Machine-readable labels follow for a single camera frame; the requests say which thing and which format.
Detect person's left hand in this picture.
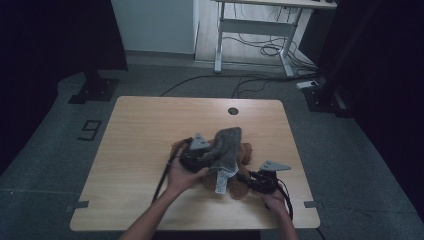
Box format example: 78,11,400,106
165,147,210,197

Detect dark curtain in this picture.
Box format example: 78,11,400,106
315,0,424,221
0,0,129,175

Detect black stand base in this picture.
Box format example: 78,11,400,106
68,69,121,105
303,84,354,119

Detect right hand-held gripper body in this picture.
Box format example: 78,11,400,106
252,160,292,195

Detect tangled black floor cables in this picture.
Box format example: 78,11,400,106
222,3,318,78

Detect white desk frame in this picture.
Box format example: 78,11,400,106
211,0,338,78

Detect person's right hand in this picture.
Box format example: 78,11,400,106
260,189,288,215

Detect brown teddy bear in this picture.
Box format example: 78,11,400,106
170,137,254,201

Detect long black floor cable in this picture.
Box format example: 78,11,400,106
159,73,322,99

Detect white power strip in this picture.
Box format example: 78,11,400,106
296,80,320,90

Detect grey towel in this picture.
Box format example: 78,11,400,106
207,126,243,195

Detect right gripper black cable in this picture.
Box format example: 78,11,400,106
266,177,295,222

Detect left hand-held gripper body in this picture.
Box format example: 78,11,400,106
179,132,215,174

